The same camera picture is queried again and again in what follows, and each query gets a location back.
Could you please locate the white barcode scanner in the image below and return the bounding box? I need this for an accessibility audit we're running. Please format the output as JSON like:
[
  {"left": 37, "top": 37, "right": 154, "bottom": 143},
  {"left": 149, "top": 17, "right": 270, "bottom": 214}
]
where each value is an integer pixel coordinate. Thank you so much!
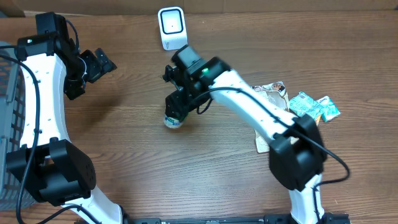
[{"left": 157, "top": 6, "right": 188, "bottom": 50}]

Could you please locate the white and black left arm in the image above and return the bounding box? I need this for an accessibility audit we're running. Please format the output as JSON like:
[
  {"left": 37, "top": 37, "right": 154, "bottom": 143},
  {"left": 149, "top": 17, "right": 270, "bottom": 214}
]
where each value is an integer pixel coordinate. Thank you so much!
[{"left": 5, "top": 12, "right": 128, "bottom": 223}]

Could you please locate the teal wet wipes pack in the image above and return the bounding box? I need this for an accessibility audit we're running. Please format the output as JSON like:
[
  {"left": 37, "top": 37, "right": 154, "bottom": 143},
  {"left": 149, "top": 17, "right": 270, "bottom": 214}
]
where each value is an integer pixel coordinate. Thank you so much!
[{"left": 289, "top": 91, "right": 323, "bottom": 119}]

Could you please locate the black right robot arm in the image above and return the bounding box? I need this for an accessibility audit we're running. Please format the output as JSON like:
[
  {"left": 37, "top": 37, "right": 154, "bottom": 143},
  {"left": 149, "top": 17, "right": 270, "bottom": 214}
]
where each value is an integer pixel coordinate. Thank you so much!
[{"left": 162, "top": 45, "right": 326, "bottom": 223}]

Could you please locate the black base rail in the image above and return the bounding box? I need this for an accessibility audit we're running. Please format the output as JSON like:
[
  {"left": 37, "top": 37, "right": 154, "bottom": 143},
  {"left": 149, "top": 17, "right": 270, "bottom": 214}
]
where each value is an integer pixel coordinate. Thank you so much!
[{"left": 123, "top": 213, "right": 351, "bottom": 224}]

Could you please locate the beige brown snack pouch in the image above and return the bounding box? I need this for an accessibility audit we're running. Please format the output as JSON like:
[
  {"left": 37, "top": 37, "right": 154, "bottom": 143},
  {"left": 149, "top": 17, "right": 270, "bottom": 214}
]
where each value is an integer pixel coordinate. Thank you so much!
[{"left": 252, "top": 81, "right": 289, "bottom": 153}]

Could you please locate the small teal tissue pack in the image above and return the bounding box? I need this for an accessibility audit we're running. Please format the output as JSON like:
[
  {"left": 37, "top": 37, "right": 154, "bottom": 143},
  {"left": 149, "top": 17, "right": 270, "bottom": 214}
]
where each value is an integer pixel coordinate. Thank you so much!
[{"left": 317, "top": 96, "right": 341, "bottom": 122}]

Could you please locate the green lid jar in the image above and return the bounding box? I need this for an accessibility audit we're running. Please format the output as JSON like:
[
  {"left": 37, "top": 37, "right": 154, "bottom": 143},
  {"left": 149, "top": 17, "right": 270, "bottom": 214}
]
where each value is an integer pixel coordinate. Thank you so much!
[{"left": 164, "top": 115, "right": 185, "bottom": 129}]

